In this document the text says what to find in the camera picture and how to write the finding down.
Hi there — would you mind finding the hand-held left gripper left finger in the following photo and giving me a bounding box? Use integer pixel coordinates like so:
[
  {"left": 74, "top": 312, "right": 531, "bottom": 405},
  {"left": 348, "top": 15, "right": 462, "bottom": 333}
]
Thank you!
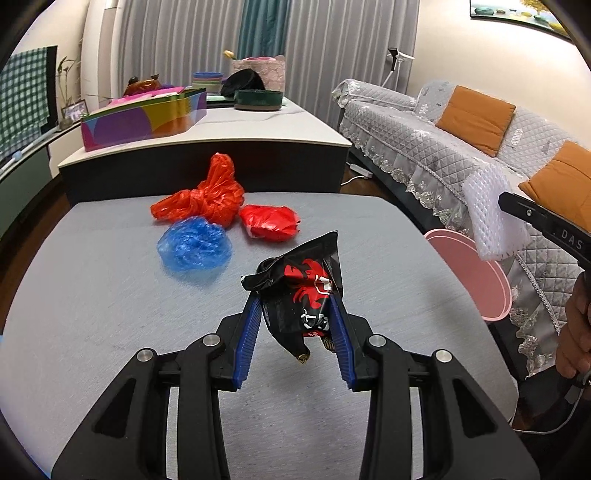
[{"left": 51, "top": 293, "right": 264, "bottom": 480}]

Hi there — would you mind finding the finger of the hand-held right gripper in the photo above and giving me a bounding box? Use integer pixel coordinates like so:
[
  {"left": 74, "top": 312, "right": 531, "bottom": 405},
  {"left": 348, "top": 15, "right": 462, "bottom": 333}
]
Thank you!
[{"left": 499, "top": 191, "right": 591, "bottom": 268}]

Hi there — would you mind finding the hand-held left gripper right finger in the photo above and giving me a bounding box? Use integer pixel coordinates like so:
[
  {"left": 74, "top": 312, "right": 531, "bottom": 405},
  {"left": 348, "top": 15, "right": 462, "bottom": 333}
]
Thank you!
[{"left": 325, "top": 295, "right": 541, "bottom": 480}]

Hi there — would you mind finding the pale purple foam net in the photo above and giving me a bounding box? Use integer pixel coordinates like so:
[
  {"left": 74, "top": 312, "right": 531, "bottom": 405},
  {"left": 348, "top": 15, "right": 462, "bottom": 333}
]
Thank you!
[{"left": 463, "top": 165, "right": 532, "bottom": 261}]

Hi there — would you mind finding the black red snack wrapper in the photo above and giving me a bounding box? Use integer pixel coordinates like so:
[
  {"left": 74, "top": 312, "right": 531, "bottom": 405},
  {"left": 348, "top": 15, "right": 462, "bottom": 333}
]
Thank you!
[{"left": 240, "top": 231, "right": 345, "bottom": 366}]

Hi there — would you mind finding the pink plastic bucket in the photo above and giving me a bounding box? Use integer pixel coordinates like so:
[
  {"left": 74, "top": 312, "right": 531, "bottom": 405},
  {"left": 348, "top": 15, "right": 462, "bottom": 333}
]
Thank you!
[{"left": 424, "top": 228, "right": 512, "bottom": 321}]

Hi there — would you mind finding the person's right hand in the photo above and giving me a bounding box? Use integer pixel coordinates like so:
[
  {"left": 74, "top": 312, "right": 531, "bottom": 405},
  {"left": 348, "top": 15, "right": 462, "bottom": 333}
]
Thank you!
[{"left": 556, "top": 276, "right": 591, "bottom": 378}]

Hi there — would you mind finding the orange cushion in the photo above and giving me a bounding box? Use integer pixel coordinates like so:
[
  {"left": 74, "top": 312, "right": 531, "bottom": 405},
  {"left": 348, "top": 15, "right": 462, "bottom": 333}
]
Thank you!
[
  {"left": 435, "top": 86, "right": 516, "bottom": 158},
  {"left": 518, "top": 141, "right": 591, "bottom": 220}
]

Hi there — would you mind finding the blue plastic shoe cover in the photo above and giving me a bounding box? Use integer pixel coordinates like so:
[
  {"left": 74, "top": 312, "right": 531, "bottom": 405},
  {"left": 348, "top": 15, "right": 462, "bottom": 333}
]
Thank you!
[{"left": 157, "top": 215, "right": 233, "bottom": 273}]

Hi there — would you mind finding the crumpled red plastic bag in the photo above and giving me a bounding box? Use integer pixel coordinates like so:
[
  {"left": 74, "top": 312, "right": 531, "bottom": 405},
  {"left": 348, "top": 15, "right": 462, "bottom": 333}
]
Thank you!
[{"left": 239, "top": 204, "right": 302, "bottom": 243}]

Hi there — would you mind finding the grey table cloth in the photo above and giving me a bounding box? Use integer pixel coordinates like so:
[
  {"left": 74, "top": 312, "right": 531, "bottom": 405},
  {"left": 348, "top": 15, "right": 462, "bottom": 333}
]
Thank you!
[{"left": 0, "top": 191, "right": 518, "bottom": 480}]

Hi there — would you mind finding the sofa with grey quilted cover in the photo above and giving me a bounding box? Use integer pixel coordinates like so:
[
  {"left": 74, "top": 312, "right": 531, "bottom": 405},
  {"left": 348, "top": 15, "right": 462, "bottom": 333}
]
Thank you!
[{"left": 331, "top": 78, "right": 591, "bottom": 379}]

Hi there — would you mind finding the white-topped dark coffee table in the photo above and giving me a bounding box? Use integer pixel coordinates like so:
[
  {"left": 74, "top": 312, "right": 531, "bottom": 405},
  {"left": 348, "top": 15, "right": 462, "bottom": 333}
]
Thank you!
[{"left": 58, "top": 95, "right": 352, "bottom": 208}]

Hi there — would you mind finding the white stick vacuum cleaner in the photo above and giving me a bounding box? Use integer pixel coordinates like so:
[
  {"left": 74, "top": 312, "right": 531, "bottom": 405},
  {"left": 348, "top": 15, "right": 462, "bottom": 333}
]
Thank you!
[{"left": 381, "top": 46, "right": 415, "bottom": 88}]

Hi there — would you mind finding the dark green round tin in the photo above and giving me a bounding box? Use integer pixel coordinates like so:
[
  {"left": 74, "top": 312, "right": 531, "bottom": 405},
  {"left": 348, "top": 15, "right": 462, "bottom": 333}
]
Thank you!
[{"left": 234, "top": 89, "right": 283, "bottom": 112}]

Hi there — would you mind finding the colourful rectangular box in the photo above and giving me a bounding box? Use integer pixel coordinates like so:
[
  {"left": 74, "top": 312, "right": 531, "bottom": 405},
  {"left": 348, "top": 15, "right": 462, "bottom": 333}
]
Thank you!
[{"left": 81, "top": 88, "right": 207, "bottom": 153}]

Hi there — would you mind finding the black hat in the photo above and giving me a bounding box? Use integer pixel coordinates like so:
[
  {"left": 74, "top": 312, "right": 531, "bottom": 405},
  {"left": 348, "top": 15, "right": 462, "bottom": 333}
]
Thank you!
[{"left": 221, "top": 70, "right": 266, "bottom": 97}]

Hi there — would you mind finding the stack of plastic bowls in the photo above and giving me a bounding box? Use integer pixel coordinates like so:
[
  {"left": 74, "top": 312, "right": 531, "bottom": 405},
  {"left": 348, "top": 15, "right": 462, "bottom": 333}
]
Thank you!
[{"left": 191, "top": 71, "right": 225, "bottom": 95}]

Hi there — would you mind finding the grey curtain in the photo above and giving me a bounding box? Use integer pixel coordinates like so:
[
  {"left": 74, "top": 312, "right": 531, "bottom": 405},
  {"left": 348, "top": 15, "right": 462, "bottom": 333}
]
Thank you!
[
  {"left": 117, "top": 0, "right": 250, "bottom": 88},
  {"left": 281, "top": 0, "right": 421, "bottom": 132}
]

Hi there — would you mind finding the green television cabinet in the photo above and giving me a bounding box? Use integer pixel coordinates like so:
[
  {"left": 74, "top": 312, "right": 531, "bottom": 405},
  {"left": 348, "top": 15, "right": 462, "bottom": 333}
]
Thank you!
[{"left": 0, "top": 134, "right": 63, "bottom": 241}]

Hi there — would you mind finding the pink lace basket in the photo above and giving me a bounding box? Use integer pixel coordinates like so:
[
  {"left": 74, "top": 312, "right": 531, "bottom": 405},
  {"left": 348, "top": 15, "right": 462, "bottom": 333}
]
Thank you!
[{"left": 232, "top": 54, "right": 287, "bottom": 95}]

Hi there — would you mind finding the teal curtain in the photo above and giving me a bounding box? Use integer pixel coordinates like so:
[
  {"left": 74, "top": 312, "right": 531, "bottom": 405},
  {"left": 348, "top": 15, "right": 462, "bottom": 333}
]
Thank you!
[{"left": 240, "top": 0, "right": 289, "bottom": 95}]

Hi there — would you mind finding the black television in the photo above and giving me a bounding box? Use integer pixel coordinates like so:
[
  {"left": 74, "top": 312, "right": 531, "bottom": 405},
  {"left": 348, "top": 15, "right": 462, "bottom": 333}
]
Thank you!
[{"left": 0, "top": 45, "right": 61, "bottom": 162}]

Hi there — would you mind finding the potted bamboo plant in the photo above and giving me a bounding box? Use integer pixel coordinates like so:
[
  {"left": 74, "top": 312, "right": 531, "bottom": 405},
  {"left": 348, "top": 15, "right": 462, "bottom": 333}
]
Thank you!
[{"left": 58, "top": 55, "right": 77, "bottom": 109}]

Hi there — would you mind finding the white standing air conditioner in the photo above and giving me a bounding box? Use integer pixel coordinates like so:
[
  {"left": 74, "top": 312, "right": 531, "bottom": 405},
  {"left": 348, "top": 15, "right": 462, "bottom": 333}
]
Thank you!
[{"left": 82, "top": 0, "right": 122, "bottom": 109}]

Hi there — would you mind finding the green checkered cloth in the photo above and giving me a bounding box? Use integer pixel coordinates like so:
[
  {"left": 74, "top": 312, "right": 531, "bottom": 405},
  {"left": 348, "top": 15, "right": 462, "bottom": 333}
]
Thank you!
[{"left": 0, "top": 46, "right": 56, "bottom": 160}]

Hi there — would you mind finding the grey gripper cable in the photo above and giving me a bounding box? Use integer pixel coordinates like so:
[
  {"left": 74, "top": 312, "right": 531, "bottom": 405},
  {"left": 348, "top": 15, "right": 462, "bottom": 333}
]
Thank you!
[{"left": 515, "top": 388, "right": 585, "bottom": 435}]

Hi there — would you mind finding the framed wall picture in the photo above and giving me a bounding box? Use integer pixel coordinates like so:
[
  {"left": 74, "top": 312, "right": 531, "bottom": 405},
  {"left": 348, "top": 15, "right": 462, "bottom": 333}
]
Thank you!
[{"left": 468, "top": 0, "right": 571, "bottom": 35}]

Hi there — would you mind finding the small photo frame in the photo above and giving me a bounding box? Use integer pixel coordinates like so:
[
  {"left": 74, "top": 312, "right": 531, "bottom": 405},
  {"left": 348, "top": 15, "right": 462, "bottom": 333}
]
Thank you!
[{"left": 60, "top": 99, "right": 89, "bottom": 121}]

